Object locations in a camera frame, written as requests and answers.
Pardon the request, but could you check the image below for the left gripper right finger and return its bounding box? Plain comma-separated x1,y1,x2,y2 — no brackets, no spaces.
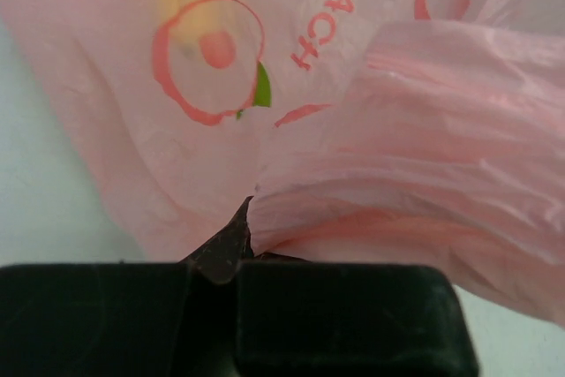
186,205,479,376

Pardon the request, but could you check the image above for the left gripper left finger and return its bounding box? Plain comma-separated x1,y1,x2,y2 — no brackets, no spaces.
1,264,190,376

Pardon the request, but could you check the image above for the pink plastic bag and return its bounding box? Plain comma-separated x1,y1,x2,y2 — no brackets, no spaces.
1,0,564,324

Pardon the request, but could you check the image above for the yellow fake fruit in bag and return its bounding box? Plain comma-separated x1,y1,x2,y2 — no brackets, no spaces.
157,0,238,70

